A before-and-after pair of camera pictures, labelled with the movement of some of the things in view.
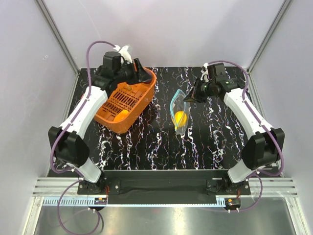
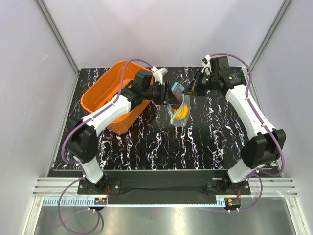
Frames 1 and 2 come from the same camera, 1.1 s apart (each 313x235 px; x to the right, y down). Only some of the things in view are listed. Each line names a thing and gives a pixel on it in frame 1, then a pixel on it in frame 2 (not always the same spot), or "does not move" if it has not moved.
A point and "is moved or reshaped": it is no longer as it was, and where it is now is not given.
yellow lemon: [181, 118] to [181, 112]
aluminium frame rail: [273, 187] does not move
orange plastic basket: [124, 106] is moved or reshaped
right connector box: [232, 203] does not move
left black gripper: [141, 75] to [167, 98]
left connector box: [100, 200] does not move
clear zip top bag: [180, 110] is moved or reshaped
